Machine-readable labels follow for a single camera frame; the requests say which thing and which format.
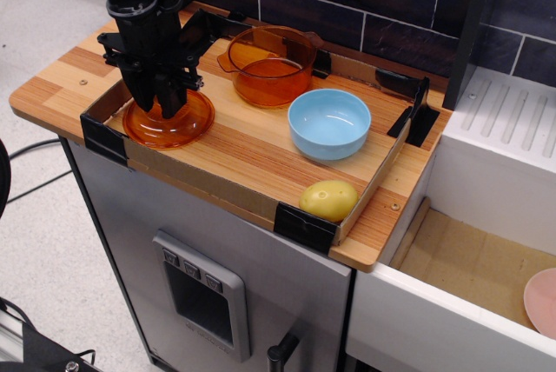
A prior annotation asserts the black oven door handle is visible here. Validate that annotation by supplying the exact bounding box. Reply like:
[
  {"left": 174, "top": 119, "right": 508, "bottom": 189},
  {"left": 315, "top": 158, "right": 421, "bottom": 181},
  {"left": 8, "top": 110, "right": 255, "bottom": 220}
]
[{"left": 267, "top": 333, "right": 300, "bottom": 372}]

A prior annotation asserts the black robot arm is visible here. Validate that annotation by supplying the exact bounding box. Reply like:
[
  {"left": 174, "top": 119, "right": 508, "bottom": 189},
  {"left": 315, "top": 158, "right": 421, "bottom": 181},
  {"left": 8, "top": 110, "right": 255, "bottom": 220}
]
[{"left": 97, "top": 0, "right": 201, "bottom": 119}]

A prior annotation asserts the orange transparent pot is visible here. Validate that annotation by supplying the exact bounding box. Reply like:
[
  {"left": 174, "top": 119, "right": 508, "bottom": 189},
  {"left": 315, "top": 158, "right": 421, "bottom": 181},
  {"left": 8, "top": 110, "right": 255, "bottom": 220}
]
[{"left": 217, "top": 25, "right": 323, "bottom": 108}]

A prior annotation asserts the black camera mount foreground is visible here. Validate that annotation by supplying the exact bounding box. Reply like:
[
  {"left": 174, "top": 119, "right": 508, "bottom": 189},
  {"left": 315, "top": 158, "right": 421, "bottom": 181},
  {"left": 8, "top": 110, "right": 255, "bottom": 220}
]
[{"left": 1, "top": 298, "right": 99, "bottom": 371}]

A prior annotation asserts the cardboard fence with black tape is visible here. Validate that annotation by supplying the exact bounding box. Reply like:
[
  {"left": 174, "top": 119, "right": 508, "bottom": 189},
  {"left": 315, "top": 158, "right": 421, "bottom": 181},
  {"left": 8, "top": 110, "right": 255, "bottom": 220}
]
[{"left": 80, "top": 6, "right": 440, "bottom": 256}]

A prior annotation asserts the white toy sink unit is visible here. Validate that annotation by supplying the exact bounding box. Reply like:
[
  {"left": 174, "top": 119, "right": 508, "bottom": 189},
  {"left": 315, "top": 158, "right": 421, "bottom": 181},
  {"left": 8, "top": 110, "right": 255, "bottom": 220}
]
[{"left": 346, "top": 69, "right": 555, "bottom": 371}]

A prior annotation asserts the orange transparent pot lid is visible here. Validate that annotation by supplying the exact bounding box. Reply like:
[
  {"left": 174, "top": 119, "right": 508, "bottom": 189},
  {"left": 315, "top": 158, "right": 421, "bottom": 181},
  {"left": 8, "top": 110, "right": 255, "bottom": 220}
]
[{"left": 122, "top": 90, "right": 215, "bottom": 149}]

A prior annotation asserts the silver toy dishwasher cabinet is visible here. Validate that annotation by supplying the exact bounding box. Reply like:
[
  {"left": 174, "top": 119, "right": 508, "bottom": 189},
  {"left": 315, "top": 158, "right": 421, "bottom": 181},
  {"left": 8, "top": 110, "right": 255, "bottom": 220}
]
[{"left": 63, "top": 141, "right": 352, "bottom": 371}]

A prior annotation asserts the yellow toy potato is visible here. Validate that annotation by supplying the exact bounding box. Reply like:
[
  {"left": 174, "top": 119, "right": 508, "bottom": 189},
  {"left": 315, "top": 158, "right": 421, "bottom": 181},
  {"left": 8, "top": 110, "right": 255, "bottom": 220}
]
[{"left": 299, "top": 180, "right": 359, "bottom": 223}]

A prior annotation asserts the black floor cable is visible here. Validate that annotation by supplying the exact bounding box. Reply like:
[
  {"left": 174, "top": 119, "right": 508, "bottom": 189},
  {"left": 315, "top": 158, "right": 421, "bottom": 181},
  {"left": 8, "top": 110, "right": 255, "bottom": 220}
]
[{"left": 6, "top": 137, "right": 73, "bottom": 204}]

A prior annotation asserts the light blue bowl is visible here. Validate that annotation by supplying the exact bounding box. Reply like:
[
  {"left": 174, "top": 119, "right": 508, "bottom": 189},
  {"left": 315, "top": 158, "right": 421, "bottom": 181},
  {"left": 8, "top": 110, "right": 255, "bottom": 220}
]
[{"left": 288, "top": 89, "right": 372, "bottom": 161}]

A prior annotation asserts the pink plate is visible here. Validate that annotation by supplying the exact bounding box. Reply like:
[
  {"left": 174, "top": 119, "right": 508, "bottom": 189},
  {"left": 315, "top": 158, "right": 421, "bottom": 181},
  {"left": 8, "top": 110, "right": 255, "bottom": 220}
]
[{"left": 523, "top": 268, "right": 556, "bottom": 339}]

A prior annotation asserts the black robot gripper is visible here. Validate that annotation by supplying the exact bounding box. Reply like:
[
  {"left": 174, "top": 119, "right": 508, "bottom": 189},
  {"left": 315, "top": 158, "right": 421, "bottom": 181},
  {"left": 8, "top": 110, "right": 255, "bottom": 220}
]
[{"left": 97, "top": 10, "right": 204, "bottom": 119}]

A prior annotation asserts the black upright post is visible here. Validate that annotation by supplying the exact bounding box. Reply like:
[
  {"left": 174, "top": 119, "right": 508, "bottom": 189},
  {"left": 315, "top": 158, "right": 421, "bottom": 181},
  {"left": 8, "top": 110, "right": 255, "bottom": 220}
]
[{"left": 442, "top": 0, "right": 487, "bottom": 110}]

